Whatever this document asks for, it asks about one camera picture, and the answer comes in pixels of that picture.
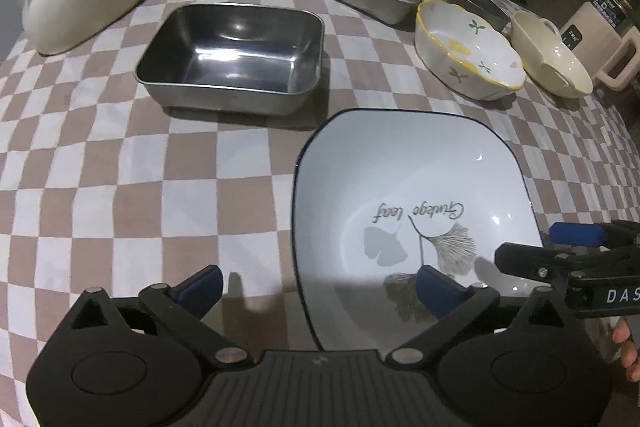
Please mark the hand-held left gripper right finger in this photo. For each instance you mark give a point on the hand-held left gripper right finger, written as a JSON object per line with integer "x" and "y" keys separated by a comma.
{"x": 439, "y": 291}

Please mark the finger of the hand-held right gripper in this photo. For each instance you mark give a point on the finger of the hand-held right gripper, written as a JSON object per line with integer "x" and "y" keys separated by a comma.
{"x": 575, "y": 234}
{"x": 525, "y": 259}

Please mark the white square plate dark rim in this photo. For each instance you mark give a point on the white square plate dark rim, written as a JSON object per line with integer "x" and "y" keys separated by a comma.
{"x": 400, "y": 167}

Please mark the floral bowl yellow rim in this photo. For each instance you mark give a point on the floral bowl yellow rim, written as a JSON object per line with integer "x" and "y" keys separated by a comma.
{"x": 465, "y": 52}

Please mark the person's right hand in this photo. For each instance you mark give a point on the person's right hand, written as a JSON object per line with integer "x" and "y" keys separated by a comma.
{"x": 627, "y": 342}

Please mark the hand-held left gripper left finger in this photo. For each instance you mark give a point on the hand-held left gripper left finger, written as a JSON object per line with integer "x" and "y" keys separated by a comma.
{"x": 200, "y": 291}

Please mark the checkered tablecloth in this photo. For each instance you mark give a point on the checkered tablecloth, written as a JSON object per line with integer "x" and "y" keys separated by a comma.
{"x": 100, "y": 157}

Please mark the small steel rectangular tray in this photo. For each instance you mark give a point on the small steel rectangular tray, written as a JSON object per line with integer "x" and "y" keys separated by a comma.
{"x": 230, "y": 42}

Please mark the cream electric kettle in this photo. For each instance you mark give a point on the cream electric kettle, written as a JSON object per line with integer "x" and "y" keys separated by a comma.
{"x": 582, "y": 27}

